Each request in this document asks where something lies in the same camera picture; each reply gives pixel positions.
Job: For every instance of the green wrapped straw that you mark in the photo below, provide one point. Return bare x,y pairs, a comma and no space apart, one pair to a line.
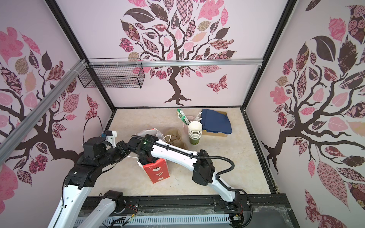
183,117

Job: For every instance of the aluminium rail left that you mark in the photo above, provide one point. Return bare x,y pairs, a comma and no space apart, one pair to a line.
16,137

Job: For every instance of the aluminium rail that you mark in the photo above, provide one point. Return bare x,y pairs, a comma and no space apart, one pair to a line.
177,63
16,137

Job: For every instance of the white slotted cable duct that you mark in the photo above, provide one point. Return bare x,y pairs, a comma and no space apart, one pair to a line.
167,220

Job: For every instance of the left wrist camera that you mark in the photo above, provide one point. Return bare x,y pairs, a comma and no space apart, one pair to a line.
109,139

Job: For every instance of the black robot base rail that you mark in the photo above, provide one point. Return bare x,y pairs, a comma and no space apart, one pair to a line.
191,203

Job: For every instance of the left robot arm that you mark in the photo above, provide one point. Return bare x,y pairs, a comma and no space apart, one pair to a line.
98,154

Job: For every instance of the pink straw holder cup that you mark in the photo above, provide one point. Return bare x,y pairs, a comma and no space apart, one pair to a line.
185,127

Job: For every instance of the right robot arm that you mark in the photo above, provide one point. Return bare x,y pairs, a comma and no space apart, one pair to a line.
206,169

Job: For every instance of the red and white paper bag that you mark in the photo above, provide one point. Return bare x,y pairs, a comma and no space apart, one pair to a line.
157,170

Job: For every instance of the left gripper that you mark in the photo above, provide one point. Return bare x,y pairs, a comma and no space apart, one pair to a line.
122,146

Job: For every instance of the dark blue napkin stack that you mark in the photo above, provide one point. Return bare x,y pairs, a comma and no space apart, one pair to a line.
215,122

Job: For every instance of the brown cardboard box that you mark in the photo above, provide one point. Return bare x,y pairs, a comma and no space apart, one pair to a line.
204,132

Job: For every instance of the stack of paper cups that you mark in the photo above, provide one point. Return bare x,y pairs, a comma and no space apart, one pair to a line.
194,132

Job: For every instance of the brown pulp cup carrier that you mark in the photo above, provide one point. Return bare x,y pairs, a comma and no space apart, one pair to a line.
174,137

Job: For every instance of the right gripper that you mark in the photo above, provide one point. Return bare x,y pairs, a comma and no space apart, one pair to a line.
144,156

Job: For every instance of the black wire basket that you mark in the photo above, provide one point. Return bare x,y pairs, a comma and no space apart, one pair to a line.
113,73

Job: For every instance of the aluminium rail back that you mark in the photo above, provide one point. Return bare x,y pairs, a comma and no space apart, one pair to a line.
177,63

